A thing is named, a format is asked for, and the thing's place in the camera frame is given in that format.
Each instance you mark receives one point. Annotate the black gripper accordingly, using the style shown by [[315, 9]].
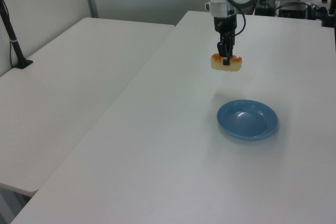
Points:
[[225, 24]]

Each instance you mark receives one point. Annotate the toy bread with orange topping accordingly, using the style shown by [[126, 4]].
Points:
[[227, 65]]

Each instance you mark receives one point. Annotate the blue plastic plate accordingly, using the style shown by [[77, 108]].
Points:
[[246, 120]]

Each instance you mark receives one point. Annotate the flat black box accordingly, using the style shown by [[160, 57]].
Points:
[[264, 11]]

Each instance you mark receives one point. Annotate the black electronics box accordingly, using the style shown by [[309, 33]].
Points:
[[292, 10]]

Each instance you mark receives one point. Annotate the black clamp stand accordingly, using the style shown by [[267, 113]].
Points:
[[329, 16]]

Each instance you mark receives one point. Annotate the black camera stand pole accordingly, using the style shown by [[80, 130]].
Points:
[[13, 39]]

